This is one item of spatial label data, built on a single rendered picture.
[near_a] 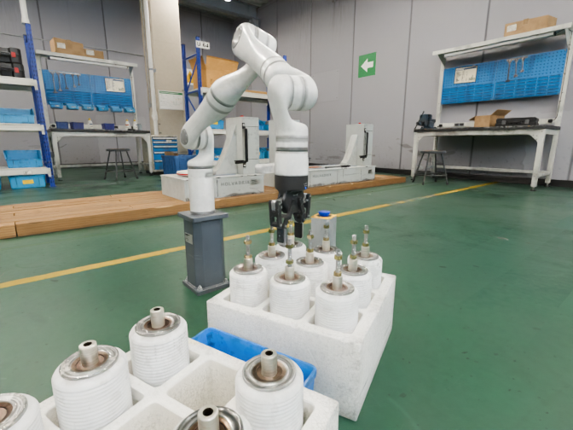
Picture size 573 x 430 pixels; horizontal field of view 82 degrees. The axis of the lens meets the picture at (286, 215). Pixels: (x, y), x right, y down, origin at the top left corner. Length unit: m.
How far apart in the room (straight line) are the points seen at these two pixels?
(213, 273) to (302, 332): 0.65
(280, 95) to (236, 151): 2.57
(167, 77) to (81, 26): 2.74
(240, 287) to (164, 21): 6.98
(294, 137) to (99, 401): 0.55
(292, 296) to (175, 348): 0.27
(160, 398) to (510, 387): 0.78
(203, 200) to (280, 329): 0.65
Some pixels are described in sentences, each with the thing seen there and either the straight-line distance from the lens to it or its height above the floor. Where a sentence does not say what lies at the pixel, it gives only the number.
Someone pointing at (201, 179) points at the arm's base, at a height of 0.43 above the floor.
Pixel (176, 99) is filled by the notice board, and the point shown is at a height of 1.41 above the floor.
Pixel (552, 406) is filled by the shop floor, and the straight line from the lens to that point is 1.02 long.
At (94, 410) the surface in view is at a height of 0.21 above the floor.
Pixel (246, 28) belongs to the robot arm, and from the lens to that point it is 0.97.
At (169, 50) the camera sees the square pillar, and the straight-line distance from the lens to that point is 7.44.
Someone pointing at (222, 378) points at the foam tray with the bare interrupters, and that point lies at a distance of 0.67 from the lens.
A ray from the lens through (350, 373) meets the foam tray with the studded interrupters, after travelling 0.74.
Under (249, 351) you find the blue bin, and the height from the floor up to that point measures 0.10.
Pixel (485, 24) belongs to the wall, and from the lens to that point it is 6.09.
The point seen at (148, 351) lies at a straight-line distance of 0.62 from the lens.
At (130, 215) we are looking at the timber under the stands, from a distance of 2.66.
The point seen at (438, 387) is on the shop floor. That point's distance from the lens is 0.94.
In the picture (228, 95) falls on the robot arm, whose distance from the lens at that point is 1.07.
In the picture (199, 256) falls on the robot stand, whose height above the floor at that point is 0.15.
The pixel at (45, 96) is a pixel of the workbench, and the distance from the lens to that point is 6.63.
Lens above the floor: 0.56
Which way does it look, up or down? 12 degrees down
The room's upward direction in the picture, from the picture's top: straight up
